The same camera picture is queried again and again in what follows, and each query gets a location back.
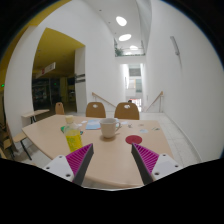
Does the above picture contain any wooden chair at left edge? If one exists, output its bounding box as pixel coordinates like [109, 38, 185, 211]
[0, 123, 31, 159]

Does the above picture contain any wooden stair handrail left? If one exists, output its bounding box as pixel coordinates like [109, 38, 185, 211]
[92, 92, 116, 108]

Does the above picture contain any wooden stair handrail right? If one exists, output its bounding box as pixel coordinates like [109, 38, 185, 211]
[145, 91, 164, 112]

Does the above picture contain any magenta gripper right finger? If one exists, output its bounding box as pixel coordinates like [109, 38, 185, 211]
[131, 143, 182, 185]

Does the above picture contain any white hanging sign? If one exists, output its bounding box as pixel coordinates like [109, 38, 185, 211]
[35, 62, 56, 79]

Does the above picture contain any wooden stair handrail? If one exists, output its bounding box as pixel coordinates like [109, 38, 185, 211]
[145, 91, 164, 112]
[92, 92, 116, 108]

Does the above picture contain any white ceramic mug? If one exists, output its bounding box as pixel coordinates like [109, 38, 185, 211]
[100, 118, 121, 138]

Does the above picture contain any yellow plastic bottle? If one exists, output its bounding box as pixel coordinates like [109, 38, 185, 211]
[64, 115, 82, 152]

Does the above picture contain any red round coaster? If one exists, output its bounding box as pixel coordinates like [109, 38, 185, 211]
[125, 135, 142, 144]

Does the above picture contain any balcony potted plant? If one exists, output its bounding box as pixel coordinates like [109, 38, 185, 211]
[115, 47, 123, 57]

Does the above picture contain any light blue round coaster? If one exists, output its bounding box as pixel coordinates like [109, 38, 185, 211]
[140, 129, 148, 133]

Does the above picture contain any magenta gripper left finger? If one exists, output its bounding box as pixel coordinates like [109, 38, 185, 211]
[44, 144, 94, 186]

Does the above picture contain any wooden chair right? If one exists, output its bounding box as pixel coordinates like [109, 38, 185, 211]
[114, 102, 140, 120]

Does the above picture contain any small wooden side table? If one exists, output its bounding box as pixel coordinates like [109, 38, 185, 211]
[22, 109, 49, 124]

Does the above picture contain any blue paper sheet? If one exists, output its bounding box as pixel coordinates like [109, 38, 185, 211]
[86, 119, 100, 130]

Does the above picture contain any wooden chair left far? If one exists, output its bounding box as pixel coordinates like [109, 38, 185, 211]
[55, 102, 65, 115]

